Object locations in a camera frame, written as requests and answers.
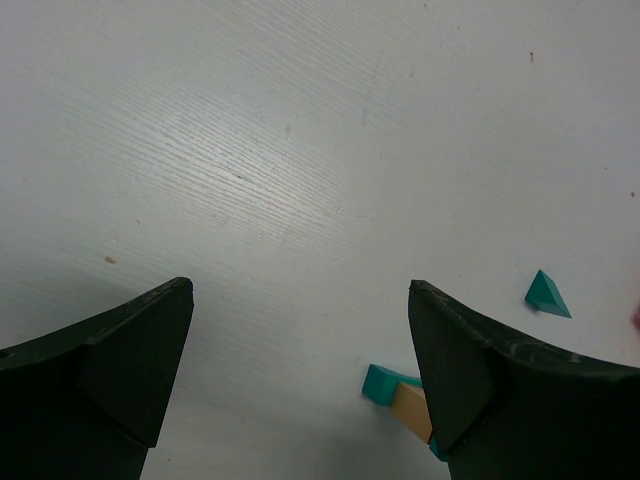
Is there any teal arch wood block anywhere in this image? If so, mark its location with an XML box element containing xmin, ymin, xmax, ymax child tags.
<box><xmin>361</xmin><ymin>364</ymin><xmax>448</xmax><ymax>463</ymax></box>

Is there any tan rectangular wood block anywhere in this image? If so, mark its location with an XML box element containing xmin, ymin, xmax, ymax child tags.
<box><xmin>389</xmin><ymin>382</ymin><xmax>433</xmax><ymax>444</ymax></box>

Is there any teal triangular wood block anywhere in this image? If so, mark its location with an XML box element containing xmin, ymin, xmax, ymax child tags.
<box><xmin>524</xmin><ymin>270</ymin><xmax>572</xmax><ymax>318</ymax></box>

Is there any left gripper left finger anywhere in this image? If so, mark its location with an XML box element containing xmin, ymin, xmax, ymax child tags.
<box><xmin>1</xmin><ymin>277</ymin><xmax>194</xmax><ymax>479</ymax></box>

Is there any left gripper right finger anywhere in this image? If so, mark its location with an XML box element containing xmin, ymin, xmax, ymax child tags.
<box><xmin>408</xmin><ymin>280</ymin><xmax>639</xmax><ymax>479</ymax></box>

